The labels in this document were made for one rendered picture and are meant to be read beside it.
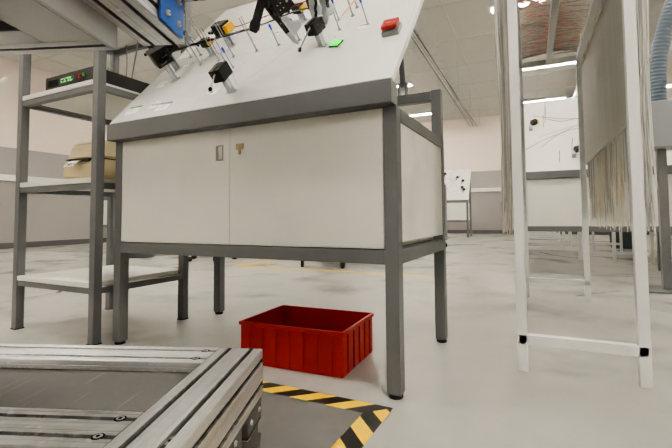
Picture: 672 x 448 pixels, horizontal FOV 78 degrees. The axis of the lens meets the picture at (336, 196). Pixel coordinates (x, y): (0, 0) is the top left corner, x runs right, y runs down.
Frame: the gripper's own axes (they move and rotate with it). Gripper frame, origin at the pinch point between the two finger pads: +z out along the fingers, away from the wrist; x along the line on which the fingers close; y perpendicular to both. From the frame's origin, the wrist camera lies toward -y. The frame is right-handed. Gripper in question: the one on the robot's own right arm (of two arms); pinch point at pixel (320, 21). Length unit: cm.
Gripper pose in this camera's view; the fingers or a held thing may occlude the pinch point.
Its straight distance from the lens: 155.0
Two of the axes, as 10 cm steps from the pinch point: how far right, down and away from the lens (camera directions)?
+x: -8.0, -1.5, 5.9
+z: 1.1, 9.2, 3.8
